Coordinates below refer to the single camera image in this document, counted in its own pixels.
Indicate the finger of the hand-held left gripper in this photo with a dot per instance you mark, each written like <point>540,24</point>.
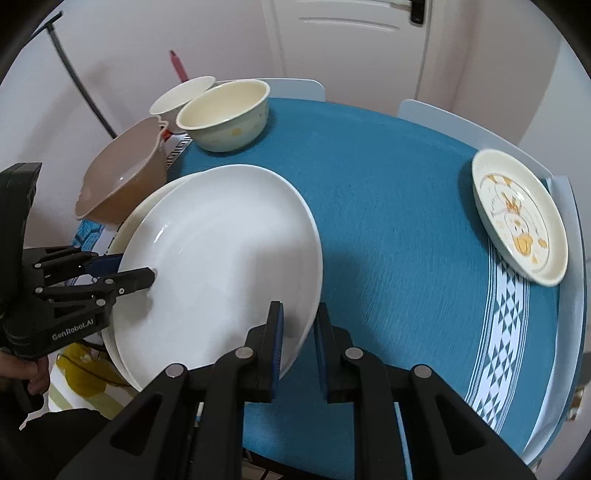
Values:
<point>134,278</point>
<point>104,264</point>

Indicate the blue patterned tablecloth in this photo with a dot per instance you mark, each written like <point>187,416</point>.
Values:
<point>392,221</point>

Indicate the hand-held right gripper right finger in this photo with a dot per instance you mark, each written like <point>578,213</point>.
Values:
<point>321,350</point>

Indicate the small white bowl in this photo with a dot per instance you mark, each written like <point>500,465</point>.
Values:
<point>173,99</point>

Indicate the large white plate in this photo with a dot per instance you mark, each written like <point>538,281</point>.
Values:
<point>120,237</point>
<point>221,240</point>

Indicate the cream bowl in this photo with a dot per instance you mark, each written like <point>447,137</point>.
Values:
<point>231,134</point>

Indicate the red printed paper box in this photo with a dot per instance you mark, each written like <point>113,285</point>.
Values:
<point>178,147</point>

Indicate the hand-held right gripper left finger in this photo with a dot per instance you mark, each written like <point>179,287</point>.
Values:
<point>277,341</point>

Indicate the white door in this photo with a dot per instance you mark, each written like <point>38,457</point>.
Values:
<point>346,46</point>

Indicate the person's left hand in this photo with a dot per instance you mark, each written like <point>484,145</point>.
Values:
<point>32,371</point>

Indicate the cream cartoon print plate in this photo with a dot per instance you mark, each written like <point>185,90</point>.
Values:
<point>517,203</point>

